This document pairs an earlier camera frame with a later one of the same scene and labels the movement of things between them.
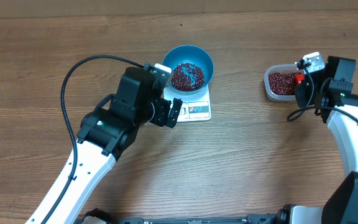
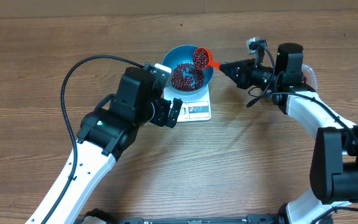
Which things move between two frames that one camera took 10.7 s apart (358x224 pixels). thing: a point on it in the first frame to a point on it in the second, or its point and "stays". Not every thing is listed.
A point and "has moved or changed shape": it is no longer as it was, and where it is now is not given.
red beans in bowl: x=187 y=77 stays
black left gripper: x=163 y=108 stays
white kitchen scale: x=195 y=107 stays
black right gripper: x=301 y=94 to x=242 y=73
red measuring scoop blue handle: x=299 y=78 has moved or changed shape
